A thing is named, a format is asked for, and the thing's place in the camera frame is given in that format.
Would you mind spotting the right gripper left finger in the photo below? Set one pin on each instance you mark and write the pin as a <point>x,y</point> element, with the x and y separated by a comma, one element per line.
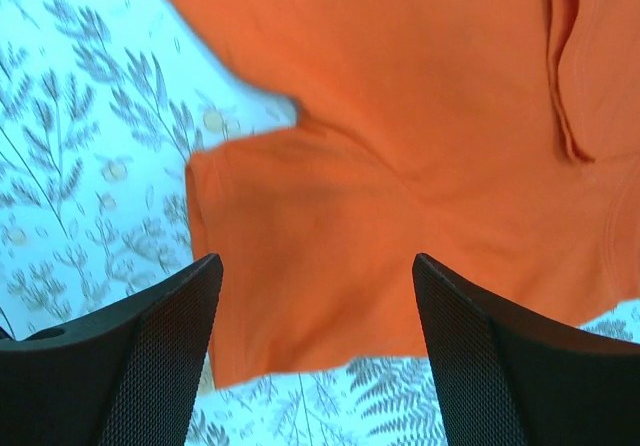
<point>126,374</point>

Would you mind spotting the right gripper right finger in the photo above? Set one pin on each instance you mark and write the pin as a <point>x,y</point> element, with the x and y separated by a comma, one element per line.
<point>505,375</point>

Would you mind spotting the orange t-shirt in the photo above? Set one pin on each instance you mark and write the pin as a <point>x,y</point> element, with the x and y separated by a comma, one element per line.
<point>501,137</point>

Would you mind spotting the floral patterned table mat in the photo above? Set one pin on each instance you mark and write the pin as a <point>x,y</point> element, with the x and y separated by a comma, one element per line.
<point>103,103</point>

